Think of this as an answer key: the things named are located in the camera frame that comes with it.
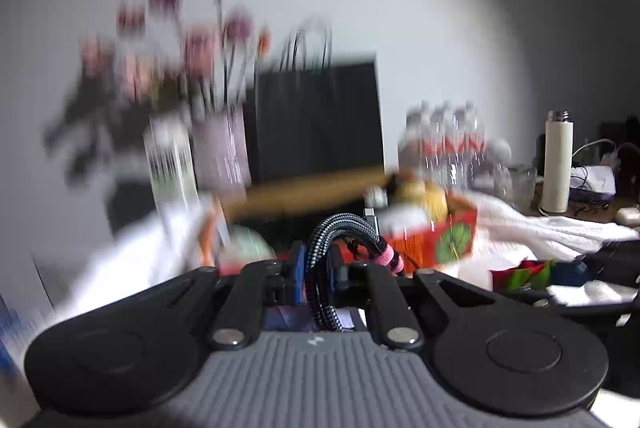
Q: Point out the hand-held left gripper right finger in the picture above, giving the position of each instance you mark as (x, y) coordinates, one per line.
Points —
(380, 293)

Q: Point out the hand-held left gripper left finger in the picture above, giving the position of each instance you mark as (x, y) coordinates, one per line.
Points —
(296, 270)

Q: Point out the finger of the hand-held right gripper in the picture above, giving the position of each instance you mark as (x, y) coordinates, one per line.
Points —
(615, 258)
(575, 308)

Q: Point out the red cardboard box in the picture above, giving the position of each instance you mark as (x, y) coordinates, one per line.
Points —
(450, 238)

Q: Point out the white power adapter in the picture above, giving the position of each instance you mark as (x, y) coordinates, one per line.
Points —
(627, 215)

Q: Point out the green white pouch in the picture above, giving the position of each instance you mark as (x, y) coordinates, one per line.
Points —
(250, 245)

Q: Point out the red green wrapper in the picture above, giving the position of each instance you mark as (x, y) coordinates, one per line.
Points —
(525, 275)

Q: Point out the white towel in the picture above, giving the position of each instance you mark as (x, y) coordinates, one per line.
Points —
(525, 220)

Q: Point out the yellow sponge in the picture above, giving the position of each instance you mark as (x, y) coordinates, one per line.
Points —
(425, 198)

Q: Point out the white thermos bottle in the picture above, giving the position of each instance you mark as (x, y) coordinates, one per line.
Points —
(557, 163)

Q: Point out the clear glass cup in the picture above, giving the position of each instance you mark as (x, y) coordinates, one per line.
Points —
(522, 188)

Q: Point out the dark bag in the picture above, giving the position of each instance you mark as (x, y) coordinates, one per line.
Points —
(620, 135)

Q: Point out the purple glazed vase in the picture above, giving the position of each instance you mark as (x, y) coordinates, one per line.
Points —
(220, 153)

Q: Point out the black paper bag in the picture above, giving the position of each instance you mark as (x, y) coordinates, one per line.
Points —
(315, 123)

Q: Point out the white round object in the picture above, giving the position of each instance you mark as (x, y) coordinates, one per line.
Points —
(500, 150)

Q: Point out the pack of water bottles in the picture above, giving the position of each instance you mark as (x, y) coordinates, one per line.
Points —
(445, 143)

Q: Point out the white milk carton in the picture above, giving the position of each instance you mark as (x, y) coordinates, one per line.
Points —
(167, 163)

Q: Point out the dried pink rose bouquet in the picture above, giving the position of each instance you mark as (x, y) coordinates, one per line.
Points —
(200, 48)

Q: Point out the blue white boxes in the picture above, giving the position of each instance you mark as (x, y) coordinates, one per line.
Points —
(6, 348)

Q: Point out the white wall box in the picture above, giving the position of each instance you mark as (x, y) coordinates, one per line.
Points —
(47, 280)

